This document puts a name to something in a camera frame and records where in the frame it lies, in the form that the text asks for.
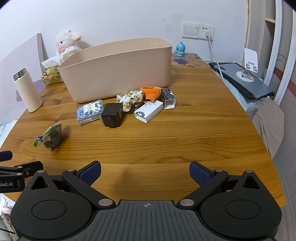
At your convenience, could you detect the green seed snack packet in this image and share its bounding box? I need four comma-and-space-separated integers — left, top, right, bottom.
33, 123, 62, 149

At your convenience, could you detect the white small carton box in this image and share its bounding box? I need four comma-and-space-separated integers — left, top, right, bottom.
134, 100, 164, 123

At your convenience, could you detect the cream thermos bottle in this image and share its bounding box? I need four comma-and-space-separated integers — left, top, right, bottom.
13, 68, 43, 113

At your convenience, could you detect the blue white patterned box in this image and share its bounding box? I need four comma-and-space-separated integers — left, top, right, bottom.
76, 99, 104, 125

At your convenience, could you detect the gold tissue box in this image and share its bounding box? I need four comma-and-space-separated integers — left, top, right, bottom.
41, 55, 63, 86

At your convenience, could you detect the grey beige blanket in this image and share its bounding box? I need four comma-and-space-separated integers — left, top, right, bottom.
246, 97, 285, 159

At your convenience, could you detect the dark brown square box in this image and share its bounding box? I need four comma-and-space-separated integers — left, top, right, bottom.
101, 103, 123, 128

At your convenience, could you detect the lilac board panel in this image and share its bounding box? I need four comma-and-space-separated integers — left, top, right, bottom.
0, 33, 45, 124

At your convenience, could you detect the grey laptop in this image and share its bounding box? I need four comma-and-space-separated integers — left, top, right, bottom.
209, 61, 275, 99

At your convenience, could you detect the floral fabric scrunchie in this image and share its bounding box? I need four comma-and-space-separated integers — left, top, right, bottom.
116, 90, 144, 112

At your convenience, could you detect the white plush lamb toy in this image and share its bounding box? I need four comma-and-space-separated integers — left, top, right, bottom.
55, 30, 82, 55

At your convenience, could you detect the beige plastic storage bin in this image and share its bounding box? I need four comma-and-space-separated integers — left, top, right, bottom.
58, 37, 172, 103

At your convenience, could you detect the orange fabric pouch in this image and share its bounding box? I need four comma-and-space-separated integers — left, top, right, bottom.
140, 86, 161, 101

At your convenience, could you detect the white phone stand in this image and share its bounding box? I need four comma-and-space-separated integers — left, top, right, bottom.
236, 48, 258, 82

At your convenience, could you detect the purple floral table mat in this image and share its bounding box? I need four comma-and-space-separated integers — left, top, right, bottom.
171, 53, 207, 67

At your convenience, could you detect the blue bird figurine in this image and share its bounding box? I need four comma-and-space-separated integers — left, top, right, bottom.
174, 42, 186, 57

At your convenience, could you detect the white charger plug cable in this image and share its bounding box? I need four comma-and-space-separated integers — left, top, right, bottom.
205, 31, 228, 86

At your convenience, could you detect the white wall socket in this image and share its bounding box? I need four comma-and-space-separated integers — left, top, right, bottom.
199, 24, 214, 41

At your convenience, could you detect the white wardrobe frame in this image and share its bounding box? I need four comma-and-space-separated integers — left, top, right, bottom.
245, 0, 295, 103

